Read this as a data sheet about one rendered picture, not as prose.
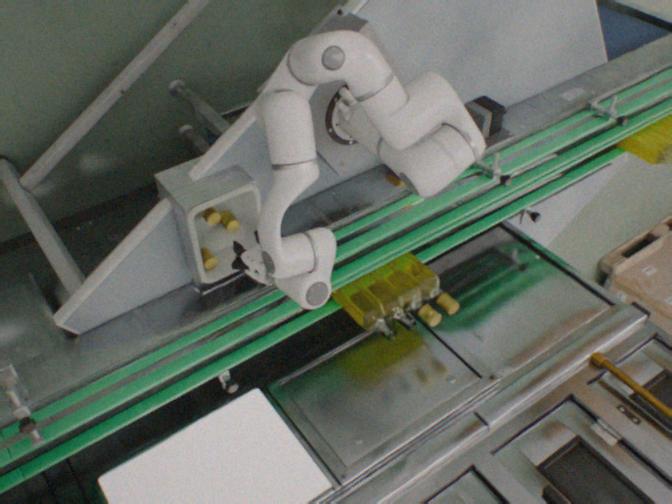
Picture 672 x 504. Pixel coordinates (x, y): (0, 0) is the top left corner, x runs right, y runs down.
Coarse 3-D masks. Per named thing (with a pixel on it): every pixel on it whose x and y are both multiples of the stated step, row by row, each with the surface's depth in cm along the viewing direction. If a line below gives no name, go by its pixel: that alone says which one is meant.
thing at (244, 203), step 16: (240, 192) 149; (256, 192) 152; (224, 208) 158; (240, 208) 161; (256, 208) 155; (192, 224) 146; (208, 224) 158; (240, 224) 164; (256, 224) 159; (192, 240) 149; (208, 240) 161; (224, 240) 164; (240, 240) 167; (256, 240) 164; (224, 256) 164; (208, 272) 160; (224, 272) 160
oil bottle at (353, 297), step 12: (348, 288) 168; (360, 288) 168; (336, 300) 172; (348, 300) 166; (360, 300) 165; (372, 300) 165; (348, 312) 169; (360, 312) 163; (372, 312) 162; (384, 312) 163; (360, 324) 166; (372, 324) 162
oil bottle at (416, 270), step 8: (400, 256) 176; (408, 256) 176; (400, 264) 174; (408, 264) 174; (416, 264) 174; (424, 264) 174; (408, 272) 172; (416, 272) 172; (424, 272) 172; (432, 272) 172; (416, 280) 170; (424, 280) 170; (432, 280) 170; (424, 288) 169; (432, 288) 169; (424, 296) 171
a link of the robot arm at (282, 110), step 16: (288, 64) 129; (272, 80) 129; (288, 80) 129; (272, 96) 121; (288, 96) 119; (304, 96) 131; (256, 112) 128; (272, 112) 120; (288, 112) 119; (304, 112) 121; (272, 128) 121; (288, 128) 120; (304, 128) 121; (272, 144) 122; (288, 144) 121; (304, 144) 121; (272, 160) 123; (288, 160) 121; (304, 160) 122
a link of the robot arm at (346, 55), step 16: (336, 32) 117; (352, 32) 119; (304, 48) 120; (320, 48) 116; (336, 48) 117; (352, 48) 118; (368, 48) 120; (304, 64) 120; (320, 64) 118; (336, 64) 118; (352, 64) 119; (368, 64) 121; (384, 64) 124; (304, 80) 127; (320, 80) 121; (352, 80) 122; (368, 80) 122; (384, 80) 123; (368, 96) 124
